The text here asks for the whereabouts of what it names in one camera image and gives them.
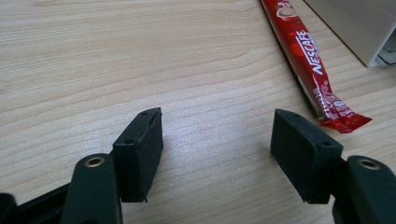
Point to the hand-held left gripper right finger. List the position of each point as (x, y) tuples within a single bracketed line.
[(303, 155)]

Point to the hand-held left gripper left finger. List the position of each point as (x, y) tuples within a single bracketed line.
[(140, 155)]

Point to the red coffee stick packet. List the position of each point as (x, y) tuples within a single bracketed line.
[(308, 59)]

